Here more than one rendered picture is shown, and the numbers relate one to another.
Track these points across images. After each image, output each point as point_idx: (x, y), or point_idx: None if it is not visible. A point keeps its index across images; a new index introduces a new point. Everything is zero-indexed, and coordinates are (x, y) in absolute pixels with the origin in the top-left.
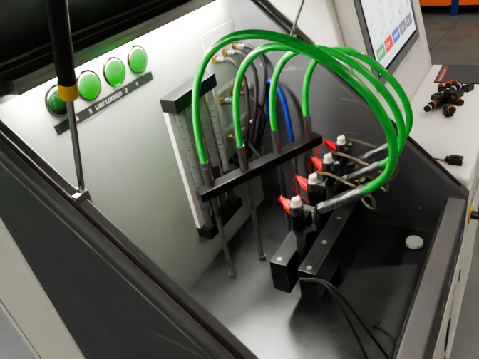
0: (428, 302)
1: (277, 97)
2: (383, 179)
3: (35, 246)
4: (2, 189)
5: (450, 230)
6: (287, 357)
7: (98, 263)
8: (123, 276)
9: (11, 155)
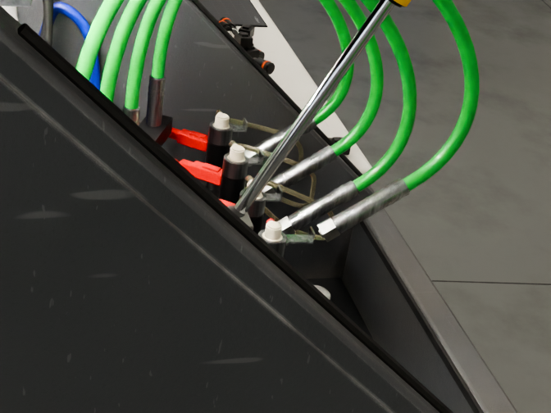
0: (467, 352)
1: (54, 43)
2: (449, 156)
3: (35, 397)
4: (34, 248)
5: (403, 251)
6: None
7: (283, 361)
8: (343, 369)
9: (136, 144)
